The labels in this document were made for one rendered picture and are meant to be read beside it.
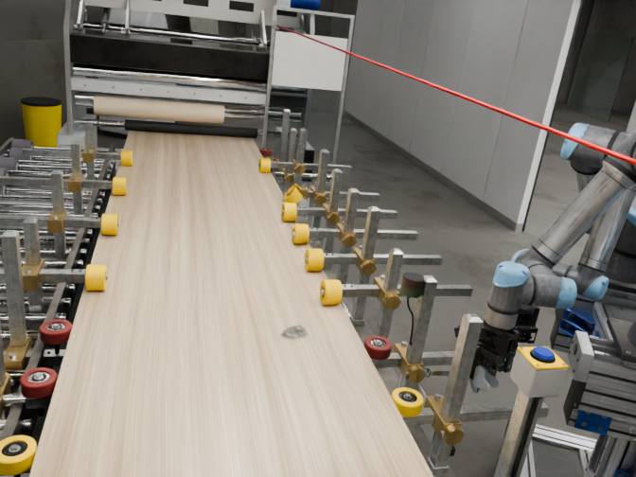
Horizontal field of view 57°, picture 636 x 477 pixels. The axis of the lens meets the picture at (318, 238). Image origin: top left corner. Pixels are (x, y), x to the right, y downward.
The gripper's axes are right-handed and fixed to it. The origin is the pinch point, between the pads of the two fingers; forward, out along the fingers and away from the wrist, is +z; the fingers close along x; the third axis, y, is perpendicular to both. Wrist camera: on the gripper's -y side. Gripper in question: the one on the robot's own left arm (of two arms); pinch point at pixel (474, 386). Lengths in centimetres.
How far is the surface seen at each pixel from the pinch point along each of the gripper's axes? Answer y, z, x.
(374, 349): -27.2, 2.1, -11.7
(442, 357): -21.0, 6.6, 10.4
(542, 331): -109, 92, 209
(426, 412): -3.8, 6.9, -12.0
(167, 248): -113, 2, -41
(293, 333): -43, 2, -29
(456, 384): 2.4, -5.4, -10.8
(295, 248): -98, 2, 5
